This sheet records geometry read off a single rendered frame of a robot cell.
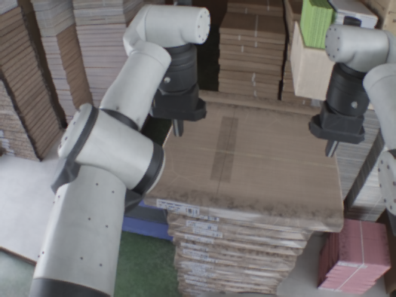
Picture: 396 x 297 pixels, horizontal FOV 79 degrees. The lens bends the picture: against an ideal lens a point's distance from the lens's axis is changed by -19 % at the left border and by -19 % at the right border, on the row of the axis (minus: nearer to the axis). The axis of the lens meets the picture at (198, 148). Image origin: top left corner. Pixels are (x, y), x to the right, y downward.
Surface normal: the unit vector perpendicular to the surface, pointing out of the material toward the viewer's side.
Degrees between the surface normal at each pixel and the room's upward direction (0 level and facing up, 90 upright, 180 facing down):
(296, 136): 0
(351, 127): 90
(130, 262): 0
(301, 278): 0
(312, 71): 91
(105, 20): 90
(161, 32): 90
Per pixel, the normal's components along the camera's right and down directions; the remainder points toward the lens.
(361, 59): 0.03, 0.69
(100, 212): 0.68, -0.50
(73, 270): 0.34, -0.63
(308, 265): -0.02, -0.73
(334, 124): -0.22, 0.67
